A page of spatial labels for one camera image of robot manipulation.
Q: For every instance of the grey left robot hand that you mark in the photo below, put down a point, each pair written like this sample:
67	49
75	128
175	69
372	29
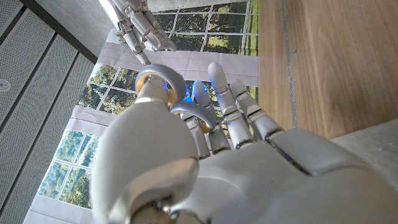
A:
264	186

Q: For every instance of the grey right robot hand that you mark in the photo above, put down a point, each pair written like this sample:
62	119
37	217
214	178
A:
136	21

